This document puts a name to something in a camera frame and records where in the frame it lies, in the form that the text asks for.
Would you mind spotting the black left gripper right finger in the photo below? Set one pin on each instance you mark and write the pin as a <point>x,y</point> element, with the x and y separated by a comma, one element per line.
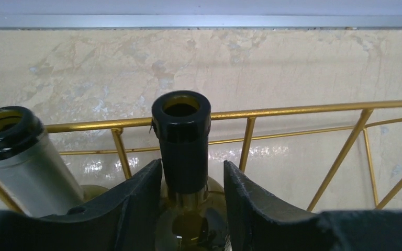
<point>259,220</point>

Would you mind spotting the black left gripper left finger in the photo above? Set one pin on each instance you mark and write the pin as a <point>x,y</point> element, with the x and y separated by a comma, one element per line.
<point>123,218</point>

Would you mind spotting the dark brown bottle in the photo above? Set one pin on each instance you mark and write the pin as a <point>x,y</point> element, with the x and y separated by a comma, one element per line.
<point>193,212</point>

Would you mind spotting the green wine bottle silver neck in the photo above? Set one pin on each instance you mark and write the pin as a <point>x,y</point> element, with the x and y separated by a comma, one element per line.
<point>32,169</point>

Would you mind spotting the gold wire wine rack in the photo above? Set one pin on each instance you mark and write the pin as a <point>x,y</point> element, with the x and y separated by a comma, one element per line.
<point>361,127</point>

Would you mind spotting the aluminium table edge rail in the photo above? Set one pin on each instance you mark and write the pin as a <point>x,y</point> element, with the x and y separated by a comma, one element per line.
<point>38,21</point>

